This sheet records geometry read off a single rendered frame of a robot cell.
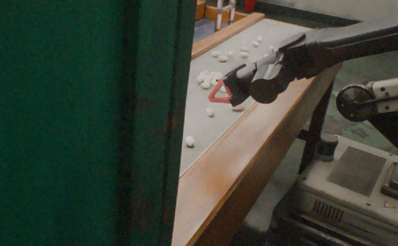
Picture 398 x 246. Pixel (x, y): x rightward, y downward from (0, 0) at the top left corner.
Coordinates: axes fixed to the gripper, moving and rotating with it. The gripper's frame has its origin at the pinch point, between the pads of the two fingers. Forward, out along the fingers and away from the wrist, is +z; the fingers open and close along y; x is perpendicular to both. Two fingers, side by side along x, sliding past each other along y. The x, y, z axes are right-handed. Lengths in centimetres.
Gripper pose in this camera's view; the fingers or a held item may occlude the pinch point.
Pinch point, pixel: (211, 98)
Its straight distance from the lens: 103.1
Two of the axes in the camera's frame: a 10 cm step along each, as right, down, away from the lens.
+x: 5.0, 8.6, 1.3
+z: -7.4, 3.4, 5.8
